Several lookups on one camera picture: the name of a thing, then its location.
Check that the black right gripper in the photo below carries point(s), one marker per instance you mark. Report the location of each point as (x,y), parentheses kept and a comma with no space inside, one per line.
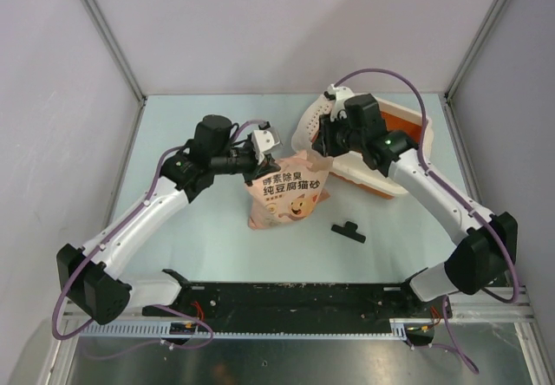
(324,143)

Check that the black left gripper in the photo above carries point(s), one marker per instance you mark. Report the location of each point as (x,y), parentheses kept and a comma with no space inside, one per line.
(268,166)

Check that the pink cat litter bag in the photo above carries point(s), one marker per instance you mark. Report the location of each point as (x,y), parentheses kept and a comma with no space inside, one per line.
(290,194)

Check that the white and orange litter box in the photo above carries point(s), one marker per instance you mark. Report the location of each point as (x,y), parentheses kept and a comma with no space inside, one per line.
(374,134)

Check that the black bag clip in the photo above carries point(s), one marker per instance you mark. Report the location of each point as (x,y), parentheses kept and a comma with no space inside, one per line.
(349,230)

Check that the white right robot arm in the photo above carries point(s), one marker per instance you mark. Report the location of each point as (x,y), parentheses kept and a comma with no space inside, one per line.
(484,243)

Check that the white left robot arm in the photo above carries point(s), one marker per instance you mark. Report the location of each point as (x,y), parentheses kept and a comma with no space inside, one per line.
(90,275)

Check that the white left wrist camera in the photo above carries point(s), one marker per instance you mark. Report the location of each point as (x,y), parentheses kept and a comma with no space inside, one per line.
(265,140)

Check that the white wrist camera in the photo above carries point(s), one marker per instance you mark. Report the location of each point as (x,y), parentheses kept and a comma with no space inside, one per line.
(336,97)
(265,140)

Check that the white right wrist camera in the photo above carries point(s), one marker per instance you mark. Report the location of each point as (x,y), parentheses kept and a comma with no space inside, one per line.
(336,97)

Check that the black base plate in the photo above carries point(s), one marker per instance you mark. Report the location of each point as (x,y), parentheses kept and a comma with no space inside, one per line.
(302,309)

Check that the right aluminium corner post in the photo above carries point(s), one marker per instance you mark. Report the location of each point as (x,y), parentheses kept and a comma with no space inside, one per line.
(486,28)

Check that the aluminium corner post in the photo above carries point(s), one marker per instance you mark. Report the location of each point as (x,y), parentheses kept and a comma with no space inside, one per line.
(111,44)
(486,28)

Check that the aluminium frame rail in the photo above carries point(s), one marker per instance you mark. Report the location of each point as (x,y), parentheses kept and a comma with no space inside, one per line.
(477,308)

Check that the left aluminium corner post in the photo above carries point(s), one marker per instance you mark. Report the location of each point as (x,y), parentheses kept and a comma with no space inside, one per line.
(111,44)

